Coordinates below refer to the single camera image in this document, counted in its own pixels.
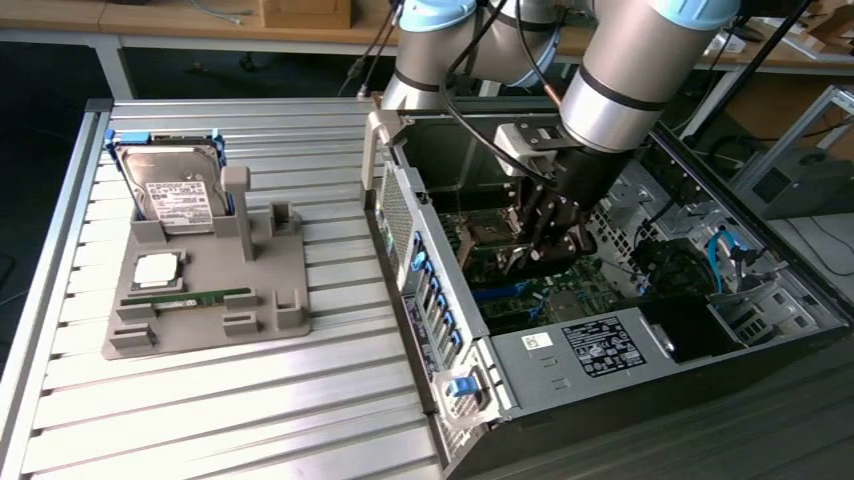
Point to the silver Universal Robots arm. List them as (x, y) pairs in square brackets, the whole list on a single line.
[(634, 75)]

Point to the aluminium profile frame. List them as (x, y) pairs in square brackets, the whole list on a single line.
[(810, 112)]

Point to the hard disk in blue caddy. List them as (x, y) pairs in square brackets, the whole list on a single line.
[(174, 185)]

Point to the grey 3D-printed parts rack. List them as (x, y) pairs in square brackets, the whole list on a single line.
[(200, 330)]

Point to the green Dell motherboard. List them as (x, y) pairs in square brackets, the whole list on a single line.
[(587, 295)]

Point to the white flat box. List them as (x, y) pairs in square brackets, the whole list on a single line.
[(730, 45)]

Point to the silver power supply unit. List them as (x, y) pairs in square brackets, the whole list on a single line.
[(534, 385)]

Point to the wooden desk with cardboard box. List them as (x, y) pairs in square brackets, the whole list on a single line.
[(67, 15)]

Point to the brown cardboard box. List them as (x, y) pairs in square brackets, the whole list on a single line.
[(300, 12)]

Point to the open black PC case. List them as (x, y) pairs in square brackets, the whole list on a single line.
[(734, 400)]

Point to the cluttered wooden desk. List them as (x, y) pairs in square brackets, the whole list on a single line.
[(787, 60)]

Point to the blue expansion slot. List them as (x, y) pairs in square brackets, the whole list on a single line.
[(501, 292)]

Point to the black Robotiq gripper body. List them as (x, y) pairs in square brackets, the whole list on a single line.
[(590, 175)]

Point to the silver chipset heatsink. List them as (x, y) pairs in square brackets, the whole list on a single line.
[(563, 305)]

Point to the black slanted pole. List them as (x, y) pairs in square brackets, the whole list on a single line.
[(754, 65)]

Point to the silver CPU chip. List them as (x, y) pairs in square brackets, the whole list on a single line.
[(156, 272)]

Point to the grey computer box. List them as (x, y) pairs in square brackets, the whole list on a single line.
[(807, 185)]

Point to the black monitor stand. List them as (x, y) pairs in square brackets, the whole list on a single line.
[(750, 32)]

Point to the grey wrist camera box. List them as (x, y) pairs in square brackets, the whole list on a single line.
[(527, 142)]

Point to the CPU socket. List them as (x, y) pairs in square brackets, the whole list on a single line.
[(483, 230)]

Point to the green RAM stick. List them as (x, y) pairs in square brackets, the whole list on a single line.
[(200, 298)]

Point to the blue card retention clip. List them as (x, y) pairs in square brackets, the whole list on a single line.
[(418, 241), (457, 345), (422, 262), (439, 303), (447, 324), (431, 283)]

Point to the metal disk bay cage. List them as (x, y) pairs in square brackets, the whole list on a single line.
[(634, 200)]

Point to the folded cardboard piece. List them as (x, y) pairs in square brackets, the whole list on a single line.
[(834, 25)]

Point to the blue case release latch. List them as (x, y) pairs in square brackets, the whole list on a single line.
[(461, 388)]

